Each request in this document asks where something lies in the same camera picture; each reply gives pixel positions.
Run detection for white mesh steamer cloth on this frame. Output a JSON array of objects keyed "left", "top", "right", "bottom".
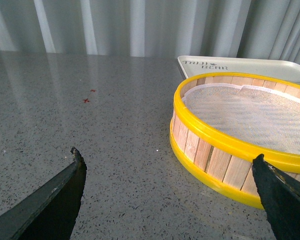
[{"left": 182, "top": 83, "right": 300, "bottom": 155}]

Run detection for yellow-rimmed wooden steamer basket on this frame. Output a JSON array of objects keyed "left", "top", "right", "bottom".
[{"left": 170, "top": 72, "right": 300, "bottom": 208}]

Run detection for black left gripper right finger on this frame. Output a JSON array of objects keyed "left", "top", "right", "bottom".
[{"left": 252, "top": 154, "right": 300, "bottom": 240}]

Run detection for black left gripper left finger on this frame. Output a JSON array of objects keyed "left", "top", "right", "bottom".
[{"left": 0, "top": 147, "right": 87, "bottom": 240}]

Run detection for cream rectangular tray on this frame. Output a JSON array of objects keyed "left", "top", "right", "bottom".
[{"left": 177, "top": 55, "right": 300, "bottom": 85}]

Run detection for grey pleated curtain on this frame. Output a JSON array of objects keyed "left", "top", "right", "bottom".
[{"left": 0, "top": 0, "right": 300, "bottom": 65}]

